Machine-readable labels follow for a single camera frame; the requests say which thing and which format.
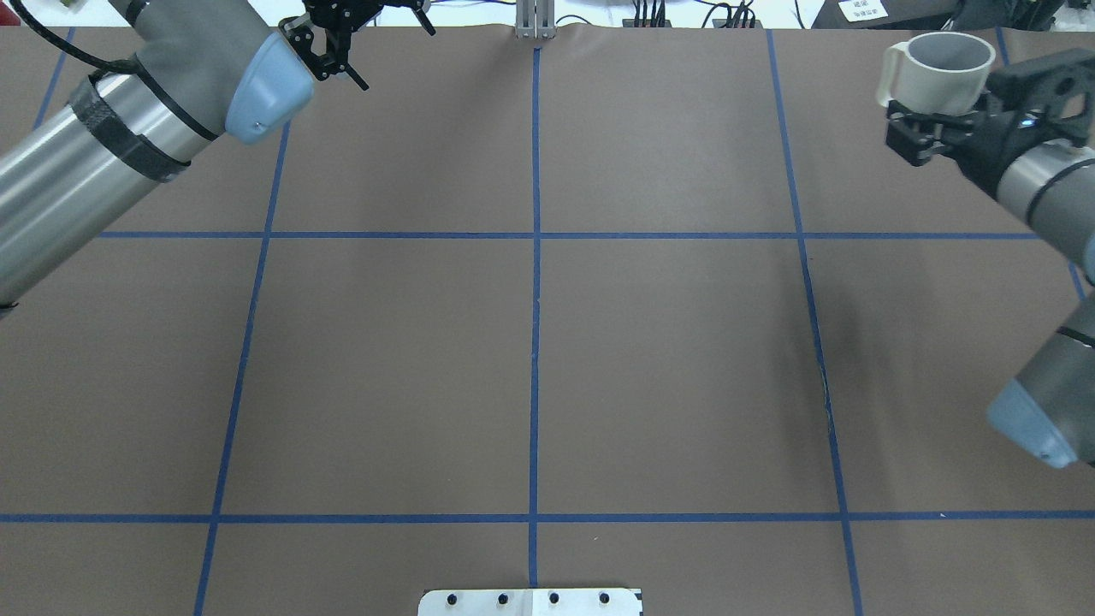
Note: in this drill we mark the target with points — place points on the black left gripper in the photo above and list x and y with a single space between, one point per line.
335 36

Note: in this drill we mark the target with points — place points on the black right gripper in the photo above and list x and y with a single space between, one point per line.
973 151

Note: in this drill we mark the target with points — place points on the white ribbed mug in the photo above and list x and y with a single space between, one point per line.
936 74

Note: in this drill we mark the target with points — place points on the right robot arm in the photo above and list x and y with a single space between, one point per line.
1046 406

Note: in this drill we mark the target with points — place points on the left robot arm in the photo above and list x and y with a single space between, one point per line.
205 69

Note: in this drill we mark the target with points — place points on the black box with label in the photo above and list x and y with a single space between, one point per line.
962 16

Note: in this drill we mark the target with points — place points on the aluminium frame post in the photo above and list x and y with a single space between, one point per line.
535 19

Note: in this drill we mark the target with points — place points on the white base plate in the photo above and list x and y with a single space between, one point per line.
550 601

